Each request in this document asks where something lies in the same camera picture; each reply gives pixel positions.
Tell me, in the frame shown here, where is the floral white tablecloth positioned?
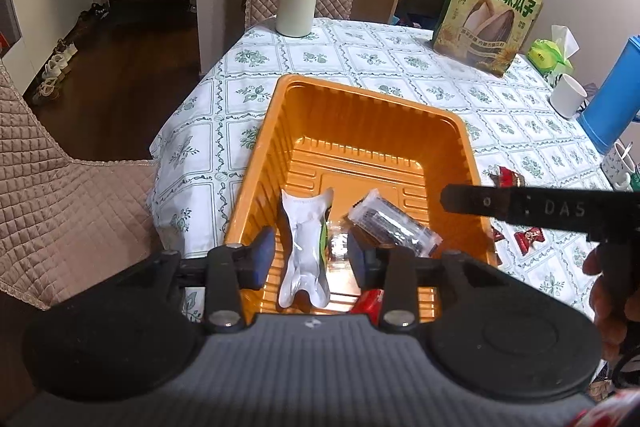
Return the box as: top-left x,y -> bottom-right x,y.
150,18 -> 608,313

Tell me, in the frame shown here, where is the blue thermos jug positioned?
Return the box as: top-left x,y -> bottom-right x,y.
577,36 -> 640,155

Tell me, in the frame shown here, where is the red square snack packet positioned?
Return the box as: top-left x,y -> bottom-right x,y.
349,289 -> 384,326

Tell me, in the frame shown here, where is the orange plastic tray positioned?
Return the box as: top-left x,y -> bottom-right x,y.
226,75 -> 497,320

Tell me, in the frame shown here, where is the green tissue pack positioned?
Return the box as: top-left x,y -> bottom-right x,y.
526,25 -> 579,81

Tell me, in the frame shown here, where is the quilted chair near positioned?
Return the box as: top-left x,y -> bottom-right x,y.
0,72 -> 160,310

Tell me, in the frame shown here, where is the clear dark snack packet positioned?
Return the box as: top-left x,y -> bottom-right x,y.
348,188 -> 442,257

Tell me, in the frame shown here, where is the red patterned candy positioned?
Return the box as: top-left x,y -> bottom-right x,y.
514,227 -> 546,256

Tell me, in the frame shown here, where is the sunflower seed bag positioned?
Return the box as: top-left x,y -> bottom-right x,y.
433,0 -> 544,77

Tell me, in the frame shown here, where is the right hand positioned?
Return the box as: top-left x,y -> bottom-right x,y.
582,247 -> 627,362

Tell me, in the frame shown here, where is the small brown candy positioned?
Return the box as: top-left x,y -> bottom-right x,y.
328,232 -> 350,271

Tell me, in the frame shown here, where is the white silver snack wrapper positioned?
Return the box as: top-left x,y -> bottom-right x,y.
278,188 -> 334,308

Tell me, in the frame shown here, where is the white mug with spoon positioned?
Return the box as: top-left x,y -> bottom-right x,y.
601,140 -> 636,192

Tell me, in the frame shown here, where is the red large candy packet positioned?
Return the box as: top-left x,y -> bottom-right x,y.
489,166 -> 526,187

